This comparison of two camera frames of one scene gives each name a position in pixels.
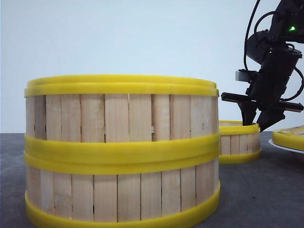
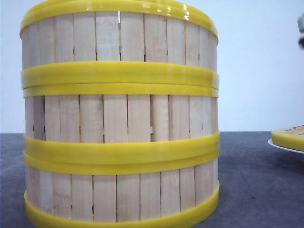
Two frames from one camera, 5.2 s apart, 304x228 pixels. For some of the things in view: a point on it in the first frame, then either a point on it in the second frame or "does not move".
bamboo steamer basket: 141,190 does not move
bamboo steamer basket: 121,115 does not move
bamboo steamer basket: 239,143 to 119,45
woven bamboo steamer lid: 293,137 does not move
